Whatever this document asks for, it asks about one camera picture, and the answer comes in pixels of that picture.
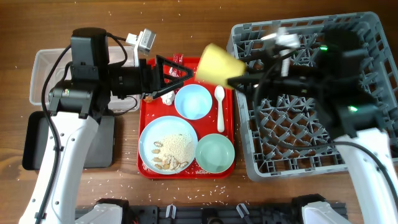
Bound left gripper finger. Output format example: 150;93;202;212
155;55;193;79
151;76;190;99

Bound small light blue bowl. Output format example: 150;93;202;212
174;84;213;120

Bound light blue plate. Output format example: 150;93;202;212
139;116;198;174

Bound white plastic spoon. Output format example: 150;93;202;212
215;85;225;133

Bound yellow plastic cup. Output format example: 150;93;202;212
195;44;246;89

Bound black plastic bin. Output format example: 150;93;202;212
22;111;115;170

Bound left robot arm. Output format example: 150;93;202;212
20;27;193;223

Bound red plastic tray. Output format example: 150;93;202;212
137;57;235;180

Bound crumpled white tissue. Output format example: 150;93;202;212
161;91;175;106

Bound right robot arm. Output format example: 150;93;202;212
227;29;397;223

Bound clear plastic bin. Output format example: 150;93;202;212
29;45;141;113

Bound brown chicken bone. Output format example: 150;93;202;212
144;96;154;103

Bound red snack wrapper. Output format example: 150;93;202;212
167;53;184;78

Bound rice and peanuts leftovers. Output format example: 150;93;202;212
151;133;195;172

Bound grey dishwasher rack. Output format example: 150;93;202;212
226;12;397;182

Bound light green bowl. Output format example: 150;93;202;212
195;134;235;174

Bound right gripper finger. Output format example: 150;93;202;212
227;74;264;92
246;63;266;74

